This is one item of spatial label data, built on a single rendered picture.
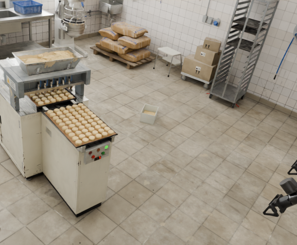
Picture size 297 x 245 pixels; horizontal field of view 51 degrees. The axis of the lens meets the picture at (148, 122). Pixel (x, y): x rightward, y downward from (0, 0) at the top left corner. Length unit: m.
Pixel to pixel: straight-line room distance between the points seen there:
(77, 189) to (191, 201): 1.31
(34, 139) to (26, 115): 0.30
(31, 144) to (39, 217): 0.70
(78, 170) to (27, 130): 0.70
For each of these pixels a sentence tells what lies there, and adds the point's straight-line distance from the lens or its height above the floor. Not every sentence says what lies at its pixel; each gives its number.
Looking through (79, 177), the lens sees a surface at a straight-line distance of 2.77.
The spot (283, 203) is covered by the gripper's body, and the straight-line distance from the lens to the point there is 1.74.
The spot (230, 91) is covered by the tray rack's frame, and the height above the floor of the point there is 0.15.
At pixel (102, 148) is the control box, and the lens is 2.66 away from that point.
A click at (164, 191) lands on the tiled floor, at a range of 3.55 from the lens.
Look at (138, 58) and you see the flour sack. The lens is 6.40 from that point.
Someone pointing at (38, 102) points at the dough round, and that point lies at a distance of 3.05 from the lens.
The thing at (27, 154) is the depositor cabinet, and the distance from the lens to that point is 3.29.
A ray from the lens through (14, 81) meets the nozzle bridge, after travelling 2.91.
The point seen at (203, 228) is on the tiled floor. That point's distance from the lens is 3.33.
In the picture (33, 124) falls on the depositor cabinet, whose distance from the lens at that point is 3.12.
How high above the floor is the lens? 2.44
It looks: 32 degrees down
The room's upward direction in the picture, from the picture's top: 11 degrees clockwise
